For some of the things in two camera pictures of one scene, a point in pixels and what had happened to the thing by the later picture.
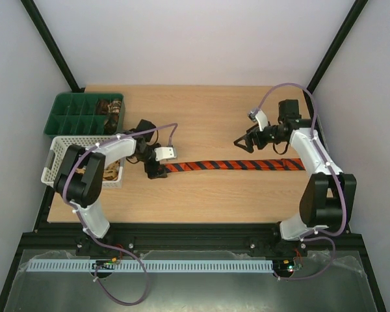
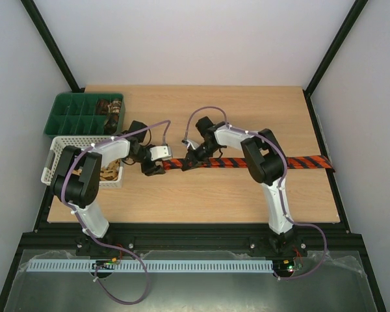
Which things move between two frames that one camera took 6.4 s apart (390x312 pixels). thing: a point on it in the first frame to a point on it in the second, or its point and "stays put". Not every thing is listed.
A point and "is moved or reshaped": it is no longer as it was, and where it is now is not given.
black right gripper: [253, 139] to [191, 158]
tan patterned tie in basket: [110, 173] stays put
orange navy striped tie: [269, 165] is moved or reshaped
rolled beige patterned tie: [114, 107] stays put
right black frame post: [356, 10] stays put
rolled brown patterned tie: [102, 106] stays put
